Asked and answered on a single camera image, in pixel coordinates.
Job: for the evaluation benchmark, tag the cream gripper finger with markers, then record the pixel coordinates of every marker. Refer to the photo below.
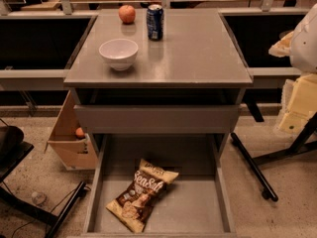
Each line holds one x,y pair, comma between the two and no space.
282,47
299,103

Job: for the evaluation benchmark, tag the brown sea salt chip bag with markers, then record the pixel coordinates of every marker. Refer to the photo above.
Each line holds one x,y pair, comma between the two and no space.
135,204

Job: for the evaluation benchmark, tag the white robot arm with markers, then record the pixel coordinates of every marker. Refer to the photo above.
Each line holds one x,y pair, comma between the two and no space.
303,49

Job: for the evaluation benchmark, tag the grey drawer cabinet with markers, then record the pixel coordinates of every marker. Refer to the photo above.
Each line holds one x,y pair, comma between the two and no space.
190,82

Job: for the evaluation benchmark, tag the open grey middle drawer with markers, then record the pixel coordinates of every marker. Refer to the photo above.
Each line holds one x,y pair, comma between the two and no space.
195,205

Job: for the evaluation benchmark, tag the black stand base right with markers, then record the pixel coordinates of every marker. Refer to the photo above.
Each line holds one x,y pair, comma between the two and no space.
298,147

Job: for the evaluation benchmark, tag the black stand base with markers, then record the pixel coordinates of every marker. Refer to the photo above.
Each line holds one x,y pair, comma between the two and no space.
41,171
298,147

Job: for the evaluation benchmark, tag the blue soda can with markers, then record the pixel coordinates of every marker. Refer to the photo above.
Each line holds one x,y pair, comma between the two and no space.
155,16

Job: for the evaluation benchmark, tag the red apple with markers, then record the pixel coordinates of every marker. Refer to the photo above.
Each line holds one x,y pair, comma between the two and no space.
127,14

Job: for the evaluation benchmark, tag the white ceramic bowl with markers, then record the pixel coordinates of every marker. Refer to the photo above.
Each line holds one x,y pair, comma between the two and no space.
119,54

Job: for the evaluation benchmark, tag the orange fruit in box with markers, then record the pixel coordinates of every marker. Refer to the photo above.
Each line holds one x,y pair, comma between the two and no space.
79,133

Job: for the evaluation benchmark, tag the cardboard box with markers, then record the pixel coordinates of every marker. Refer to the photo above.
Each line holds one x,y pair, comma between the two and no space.
74,153

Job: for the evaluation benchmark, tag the black stand base left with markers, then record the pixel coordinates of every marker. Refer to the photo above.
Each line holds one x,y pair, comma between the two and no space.
41,171

